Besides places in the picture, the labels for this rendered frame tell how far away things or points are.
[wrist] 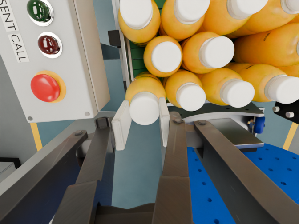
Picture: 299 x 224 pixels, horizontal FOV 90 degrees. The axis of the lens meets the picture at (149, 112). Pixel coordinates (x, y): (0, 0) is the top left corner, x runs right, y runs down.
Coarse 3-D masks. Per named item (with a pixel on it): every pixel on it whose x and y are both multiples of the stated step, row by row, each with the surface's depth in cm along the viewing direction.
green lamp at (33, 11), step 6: (30, 0) 16; (36, 0) 16; (30, 6) 16; (36, 6) 16; (42, 6) 16; (30, 12) 16; (36, 12) 16; (42, 12) 16; (48, 12) 17; (36, 18) 16; (42, 18) 16
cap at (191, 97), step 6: (192, 84) 22; (180, 90) 22; (186, 90) 21; (192, 90) 21; (198, 90) 21; (180, 96) 22; (186, 96) 22; (192, 96) 22; (198, 96) 22; (204, 96) 22; (180, 102) 22; (186, 102) 22; (192, 102) 22; (198, 102) 22; (204, 102) 22; (186, 108) 22; (192, 108) 22; (198, 108) 22
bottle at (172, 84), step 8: (176, 72) 27; (184, 72) 26; (168, 80) 27; (176, 80) 25; (184, 80) 24; (192, 80) 24; (200, 80) 26; (168, 88) 26; (176, 88) 24; (168, 96) 26; (176, 96) 24; (176, 104) 26
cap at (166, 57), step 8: (160, 48) 19; (168, 48) 19; (176, 48) 19; (152, 56) 20; (160, 56) 20; (168, 56) 20; (176, 56) 20; (160, 64) 20; (168, 64) 20; (176, 64) 20
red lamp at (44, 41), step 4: (40, 36) 17; (44, 36) 17; (48, 36) 17; (52, 36) 18; (40, 40) 17; (44, 40) 17; (48, 40) 17; (52, 40) 17; (56, 40) 18; (40, 44) 17; (44, 44) 17; (48, 44) 17; (52, 44) 17; (56, 44) 18; (40, 48) 17; (44, 48) 17; (48, 48) 17; (52, 48) 17; (56, 48) 18; (44, 52) 18; (48, 52) 18; (52, 52) 18; (56, 52) 18
